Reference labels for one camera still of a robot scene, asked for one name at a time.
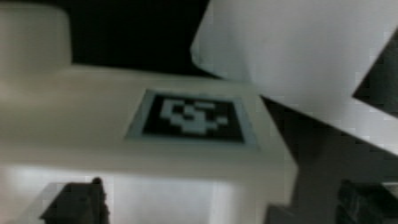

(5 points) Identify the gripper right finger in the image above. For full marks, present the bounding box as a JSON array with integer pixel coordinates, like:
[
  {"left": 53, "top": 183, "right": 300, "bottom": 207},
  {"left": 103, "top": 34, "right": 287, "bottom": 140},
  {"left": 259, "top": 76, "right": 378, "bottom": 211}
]
[{"left": 335, "top": 180, "right": 398, "bottom": 224}]

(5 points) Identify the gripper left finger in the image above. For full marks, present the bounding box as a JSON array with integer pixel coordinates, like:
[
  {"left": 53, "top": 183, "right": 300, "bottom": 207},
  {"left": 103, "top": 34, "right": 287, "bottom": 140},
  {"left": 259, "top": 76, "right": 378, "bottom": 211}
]
[{"left": 39, "top": 177, "right": 110, "bottom": 224}]

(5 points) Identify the white drawer box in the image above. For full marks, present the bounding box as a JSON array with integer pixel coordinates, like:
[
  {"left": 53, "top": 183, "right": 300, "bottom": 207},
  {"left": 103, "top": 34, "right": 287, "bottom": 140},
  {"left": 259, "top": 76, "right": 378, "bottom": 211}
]
[{"left": 0, "top": 1, "right": 298, "bottom": 224}]

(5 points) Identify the white drawer cabinet frame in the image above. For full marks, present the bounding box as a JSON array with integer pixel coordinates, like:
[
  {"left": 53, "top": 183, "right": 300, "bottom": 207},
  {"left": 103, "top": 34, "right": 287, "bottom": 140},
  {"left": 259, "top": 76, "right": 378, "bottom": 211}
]
[{"left": 190, "top": 0, "right": 398, "bottom": 155}]

